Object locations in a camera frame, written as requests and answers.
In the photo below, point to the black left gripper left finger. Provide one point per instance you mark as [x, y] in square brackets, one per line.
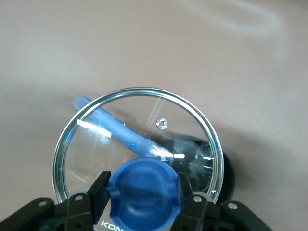
[79, 211]

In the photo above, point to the brown table mat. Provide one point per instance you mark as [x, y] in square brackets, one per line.
[144, 48]

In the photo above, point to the glass lid with blue knob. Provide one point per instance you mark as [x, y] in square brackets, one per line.
[144, 190]

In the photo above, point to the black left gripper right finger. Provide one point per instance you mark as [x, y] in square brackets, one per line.
[204, 214]

